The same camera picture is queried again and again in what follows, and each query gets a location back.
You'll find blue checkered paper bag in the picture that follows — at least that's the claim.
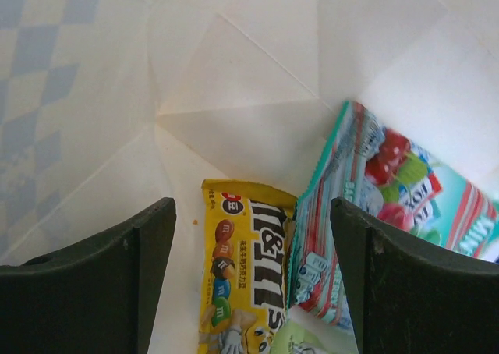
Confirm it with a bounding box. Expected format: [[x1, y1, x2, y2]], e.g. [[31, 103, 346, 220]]
[[1, 0, 498, 353]]

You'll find teal mint candy bag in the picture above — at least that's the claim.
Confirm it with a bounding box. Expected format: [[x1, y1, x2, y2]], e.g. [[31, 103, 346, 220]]
[[288, 101, 498, 330]]

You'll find green snack pack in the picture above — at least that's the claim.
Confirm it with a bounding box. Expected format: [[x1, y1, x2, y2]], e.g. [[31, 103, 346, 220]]
[[270, 320, 359, 354]]

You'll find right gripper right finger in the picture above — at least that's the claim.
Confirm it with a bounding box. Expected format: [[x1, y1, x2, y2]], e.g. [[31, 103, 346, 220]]
[[330, 198, 498, 353]]

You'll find yellow M&M's packet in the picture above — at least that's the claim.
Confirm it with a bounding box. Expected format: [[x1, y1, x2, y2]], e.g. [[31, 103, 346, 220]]
[[197, 179, 297, 353]]

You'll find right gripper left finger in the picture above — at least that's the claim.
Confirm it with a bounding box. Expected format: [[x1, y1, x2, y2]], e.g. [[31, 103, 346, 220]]
[[1, 197, 176, 353]]

